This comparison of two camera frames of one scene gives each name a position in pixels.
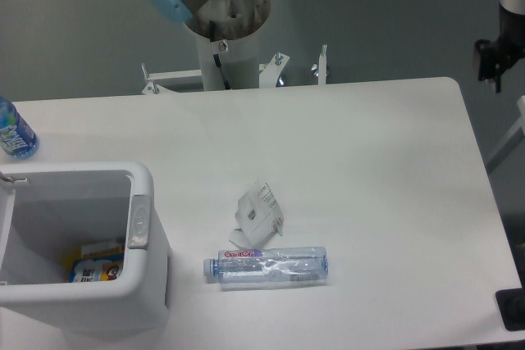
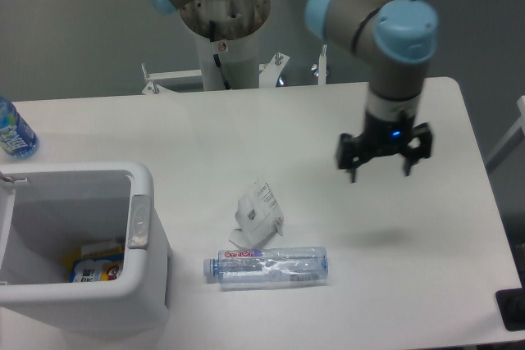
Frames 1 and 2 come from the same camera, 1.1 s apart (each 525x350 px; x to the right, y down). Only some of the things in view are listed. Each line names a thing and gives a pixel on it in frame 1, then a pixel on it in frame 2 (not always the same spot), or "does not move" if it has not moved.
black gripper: [495, 57] to [384, 138]
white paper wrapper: [257, 215] does not move
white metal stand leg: [514, 138] does not move
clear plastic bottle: [280, 265] does not move
